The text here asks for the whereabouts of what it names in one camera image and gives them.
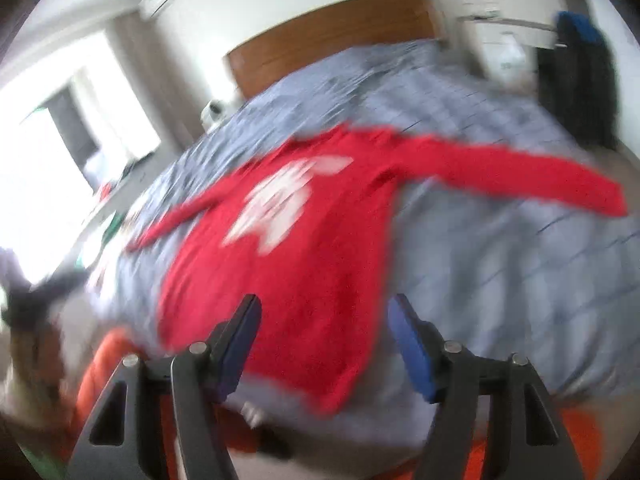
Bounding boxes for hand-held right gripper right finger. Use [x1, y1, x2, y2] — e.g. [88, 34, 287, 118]
[387, 294, 586, 480]

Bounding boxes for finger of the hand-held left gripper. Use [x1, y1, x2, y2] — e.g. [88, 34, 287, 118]
[30, 269, 90, 306]

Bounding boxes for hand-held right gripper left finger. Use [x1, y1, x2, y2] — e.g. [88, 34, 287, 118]
[65, 294, 262, 480]

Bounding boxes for red sweater with white print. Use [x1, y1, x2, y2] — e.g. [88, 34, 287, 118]
[125, 125, 628, 416]

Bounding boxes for person's left forearm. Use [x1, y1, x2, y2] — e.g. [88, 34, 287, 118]
[0, 330, 68, 423]

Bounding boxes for dark hanging clothes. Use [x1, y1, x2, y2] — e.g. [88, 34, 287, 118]
[537, 35, 623, 151]

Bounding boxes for white window ledge cabinet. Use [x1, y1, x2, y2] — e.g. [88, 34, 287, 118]
[70, 160, 168, 281]

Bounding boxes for orange cloth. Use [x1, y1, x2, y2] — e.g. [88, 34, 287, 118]
[72, 327, 603, 480]

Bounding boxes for bed with grey checked cover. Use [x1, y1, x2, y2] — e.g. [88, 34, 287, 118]
[85, 40, 640, 461]

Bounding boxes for window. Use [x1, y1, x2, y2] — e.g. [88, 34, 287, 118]
[0, 45, 161, 281]

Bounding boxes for beige curtain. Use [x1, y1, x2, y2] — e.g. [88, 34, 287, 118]
[107, 10, 206, 146]

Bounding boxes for white round device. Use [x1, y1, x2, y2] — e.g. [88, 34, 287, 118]
[200, 100, 228, 128]

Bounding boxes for white plastic bag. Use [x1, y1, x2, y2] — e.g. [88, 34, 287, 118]
[495, 32, 531, 73]

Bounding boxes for wooden headboard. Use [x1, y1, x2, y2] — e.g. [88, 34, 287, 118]
[225, 0, 448, 101]

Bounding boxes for blue hanging garment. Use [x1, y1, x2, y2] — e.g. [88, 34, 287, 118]
[557, 10, 603, 46]

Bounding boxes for metal clothes rail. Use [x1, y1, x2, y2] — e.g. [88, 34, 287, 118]
[457, 12, 558, 36]

